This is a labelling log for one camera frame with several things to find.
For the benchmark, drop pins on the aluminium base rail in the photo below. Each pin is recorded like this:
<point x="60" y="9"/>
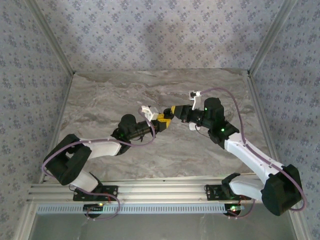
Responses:
<point x="160" y="190"/>

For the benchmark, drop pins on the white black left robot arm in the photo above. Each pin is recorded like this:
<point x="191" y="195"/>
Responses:
<point x="102" y="148"/>

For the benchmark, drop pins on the right controller board green light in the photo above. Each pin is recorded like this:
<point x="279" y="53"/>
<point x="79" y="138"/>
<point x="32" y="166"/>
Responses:
<point x="233" y="208"/>

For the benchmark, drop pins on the aluminium frame post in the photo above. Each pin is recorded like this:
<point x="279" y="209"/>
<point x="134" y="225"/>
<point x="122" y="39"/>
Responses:
<point x="270" y="37"/>
<point x="52" y="37"/>

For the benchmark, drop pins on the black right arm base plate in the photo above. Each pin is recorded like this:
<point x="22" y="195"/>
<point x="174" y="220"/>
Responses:
<point x="212" y="192"/>

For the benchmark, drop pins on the white earbud charging case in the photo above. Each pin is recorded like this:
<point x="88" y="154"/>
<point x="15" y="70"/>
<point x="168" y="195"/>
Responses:
<point x="192" y="127"/>

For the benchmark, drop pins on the aluminium table side rail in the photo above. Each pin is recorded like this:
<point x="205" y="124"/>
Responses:
<point x="63" y="110"/>
<point x="263" y="112"/>

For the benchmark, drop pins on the black round earbud case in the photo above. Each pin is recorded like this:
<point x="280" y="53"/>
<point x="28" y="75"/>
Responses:
<point x="168" y="112"/>

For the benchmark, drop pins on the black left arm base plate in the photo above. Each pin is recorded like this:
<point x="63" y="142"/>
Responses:
<point x="110" y="191"/>

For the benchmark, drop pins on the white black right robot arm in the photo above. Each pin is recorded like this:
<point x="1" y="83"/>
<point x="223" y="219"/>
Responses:
<point x="250" y="160"/>

